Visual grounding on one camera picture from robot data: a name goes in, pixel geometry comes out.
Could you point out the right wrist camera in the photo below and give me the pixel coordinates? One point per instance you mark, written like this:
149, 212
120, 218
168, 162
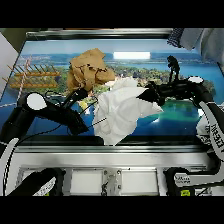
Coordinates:
173, 68

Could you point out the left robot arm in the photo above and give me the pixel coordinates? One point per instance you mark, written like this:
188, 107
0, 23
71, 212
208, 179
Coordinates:
20, 116

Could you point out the white long-sleeved shirt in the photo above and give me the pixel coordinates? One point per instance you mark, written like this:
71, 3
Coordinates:
116, 113

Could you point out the silver frame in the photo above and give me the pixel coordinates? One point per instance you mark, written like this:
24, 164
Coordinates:
133, 156

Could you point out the grey garment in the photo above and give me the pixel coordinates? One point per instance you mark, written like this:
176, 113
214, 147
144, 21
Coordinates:
206, 43

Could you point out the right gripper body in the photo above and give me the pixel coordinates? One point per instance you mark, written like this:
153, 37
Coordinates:
156, 94

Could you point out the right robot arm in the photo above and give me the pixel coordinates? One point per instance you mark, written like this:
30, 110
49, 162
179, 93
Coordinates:
181, 90

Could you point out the black and white checked garment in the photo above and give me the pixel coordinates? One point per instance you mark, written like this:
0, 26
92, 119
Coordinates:
174, 36

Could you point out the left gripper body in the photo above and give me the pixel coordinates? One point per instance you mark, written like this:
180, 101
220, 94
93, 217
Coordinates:
75, 97

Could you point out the brown garment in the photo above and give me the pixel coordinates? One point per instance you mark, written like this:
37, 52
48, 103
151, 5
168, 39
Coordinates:
88, 70

